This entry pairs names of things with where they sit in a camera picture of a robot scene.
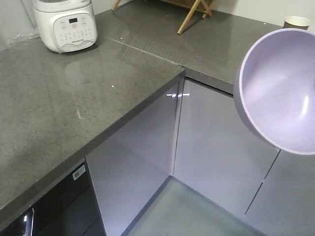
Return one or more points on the brown paper cup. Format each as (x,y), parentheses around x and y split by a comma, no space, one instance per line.
(296,22)

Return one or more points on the lilac plastic bowl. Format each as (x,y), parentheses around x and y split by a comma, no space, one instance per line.
(274,90)

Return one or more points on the white right side cabinet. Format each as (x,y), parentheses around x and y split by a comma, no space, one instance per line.
(268,189)

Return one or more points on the black disinfection cabinet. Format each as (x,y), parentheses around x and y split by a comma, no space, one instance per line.
(68,209)

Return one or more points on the wooden folding rack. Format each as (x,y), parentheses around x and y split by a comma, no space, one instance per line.
(156,15)

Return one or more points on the grey cabinet door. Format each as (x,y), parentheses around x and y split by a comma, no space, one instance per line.
(129,167)

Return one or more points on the white countertop appliance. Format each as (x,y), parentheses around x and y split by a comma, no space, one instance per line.
(65,25)

